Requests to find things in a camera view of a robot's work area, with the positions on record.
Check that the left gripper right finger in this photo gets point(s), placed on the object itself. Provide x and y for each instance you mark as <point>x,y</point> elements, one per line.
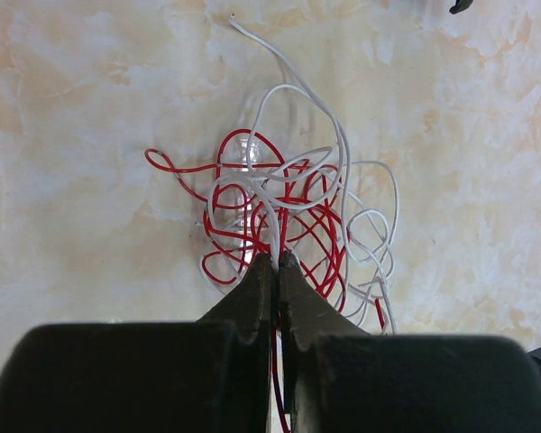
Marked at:
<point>339,378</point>

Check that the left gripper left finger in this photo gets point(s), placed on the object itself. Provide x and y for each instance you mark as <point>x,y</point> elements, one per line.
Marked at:
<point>210,375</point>

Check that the black three-compartment tray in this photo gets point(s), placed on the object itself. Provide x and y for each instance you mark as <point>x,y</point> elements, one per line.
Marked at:
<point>460,6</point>

